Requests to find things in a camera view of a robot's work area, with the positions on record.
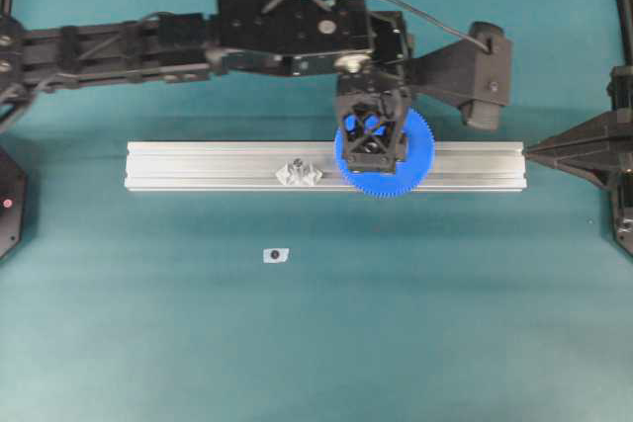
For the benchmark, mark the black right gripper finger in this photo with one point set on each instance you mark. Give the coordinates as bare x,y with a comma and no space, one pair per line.
588,151

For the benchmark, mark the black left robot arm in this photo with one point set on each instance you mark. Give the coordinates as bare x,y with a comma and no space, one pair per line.
280,38

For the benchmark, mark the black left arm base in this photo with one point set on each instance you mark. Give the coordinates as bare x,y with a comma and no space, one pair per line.
12,202

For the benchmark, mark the large blue plastic gear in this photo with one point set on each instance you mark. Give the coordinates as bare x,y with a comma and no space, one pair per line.
409,173

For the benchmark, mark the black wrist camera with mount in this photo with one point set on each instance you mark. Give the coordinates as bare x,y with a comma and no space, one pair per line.
461,75

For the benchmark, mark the silver aluminium extrusion rail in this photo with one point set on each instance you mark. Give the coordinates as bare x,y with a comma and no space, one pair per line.
250,166

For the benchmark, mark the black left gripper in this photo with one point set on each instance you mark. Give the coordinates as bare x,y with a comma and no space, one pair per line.
372,100

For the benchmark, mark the small white marker tag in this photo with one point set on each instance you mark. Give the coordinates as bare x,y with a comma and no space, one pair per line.
275,255

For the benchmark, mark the silver shaft bracket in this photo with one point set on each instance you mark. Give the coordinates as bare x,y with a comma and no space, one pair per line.
298,173

